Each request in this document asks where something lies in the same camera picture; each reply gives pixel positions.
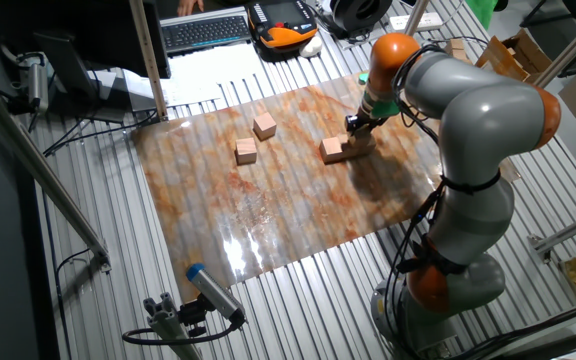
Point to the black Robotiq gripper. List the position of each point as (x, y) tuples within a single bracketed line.
[(368, 121)]

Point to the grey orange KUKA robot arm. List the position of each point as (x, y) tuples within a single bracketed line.
[(483, 130)]

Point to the person hand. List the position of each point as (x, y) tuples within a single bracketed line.
[(189, 6)]

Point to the white computer mouse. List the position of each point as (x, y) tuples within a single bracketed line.
[(311, 47)]

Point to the black round spool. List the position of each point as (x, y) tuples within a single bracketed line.
[(348, 12)]

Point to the spare wooden block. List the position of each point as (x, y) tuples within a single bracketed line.
[(455, 47)]

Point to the white power strip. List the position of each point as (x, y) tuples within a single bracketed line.
[(430, 21)]

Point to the orange marble pattern mat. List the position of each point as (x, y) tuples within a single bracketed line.
[(268, 200)]

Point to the orange black teach pendant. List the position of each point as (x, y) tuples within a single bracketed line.
[(283, 25)]

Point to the green cloth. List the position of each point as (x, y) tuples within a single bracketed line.
[(480, 10)]

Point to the white paper sheet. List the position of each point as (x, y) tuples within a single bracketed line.
[(190, 95), (218, 65)]

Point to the brown cardboard box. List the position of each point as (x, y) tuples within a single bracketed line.
[(518, 55)]

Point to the black computer keyboard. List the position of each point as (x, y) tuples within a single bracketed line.
[(205, 32)]

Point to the black computer monitor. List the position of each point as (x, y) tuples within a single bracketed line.
[(93, 30)]

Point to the grey monitor stand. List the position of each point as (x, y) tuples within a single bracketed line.
[(65, 60)]

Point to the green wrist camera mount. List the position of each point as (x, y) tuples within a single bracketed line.
[(384, 108)]

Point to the aluminium upright post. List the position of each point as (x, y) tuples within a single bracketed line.
[(415, 15)]

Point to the aluminium frame beam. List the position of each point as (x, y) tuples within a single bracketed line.
[(568, 230), (573, 45)]

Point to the beige upright frame post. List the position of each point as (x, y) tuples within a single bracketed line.
[(148, 60)]

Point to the silver camera with blue cap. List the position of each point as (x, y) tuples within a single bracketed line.
[(213, 292)]

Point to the aluminium profile camera mount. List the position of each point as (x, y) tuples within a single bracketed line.
[(168, 325)]

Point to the long aluminium frame rail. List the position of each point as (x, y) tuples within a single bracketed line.
[(33, 160)]

